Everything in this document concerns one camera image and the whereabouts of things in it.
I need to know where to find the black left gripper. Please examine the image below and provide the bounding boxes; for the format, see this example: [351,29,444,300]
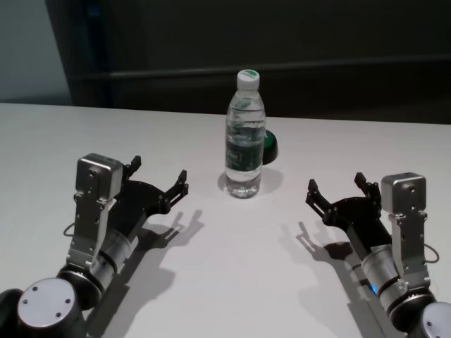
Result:
[108,154,190,244]

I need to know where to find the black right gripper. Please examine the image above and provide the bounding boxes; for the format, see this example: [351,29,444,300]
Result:
[305,172,393,253]

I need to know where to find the clear plastic water bottle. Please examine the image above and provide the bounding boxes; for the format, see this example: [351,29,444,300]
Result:
[224,69,266,200]

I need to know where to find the green YES push button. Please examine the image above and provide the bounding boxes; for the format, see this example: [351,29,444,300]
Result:
[260,129,279,166]

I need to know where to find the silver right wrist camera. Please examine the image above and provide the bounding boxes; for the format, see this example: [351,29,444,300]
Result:
[381,172,433,281]

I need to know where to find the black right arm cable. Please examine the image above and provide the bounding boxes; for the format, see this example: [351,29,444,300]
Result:
[424,242,441,265]

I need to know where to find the grey horizontal metal rail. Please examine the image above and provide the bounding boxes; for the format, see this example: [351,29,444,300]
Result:
[109,66,451,79]

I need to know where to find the blue vertical metal post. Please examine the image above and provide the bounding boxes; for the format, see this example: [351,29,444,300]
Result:
[82,0,118,106]

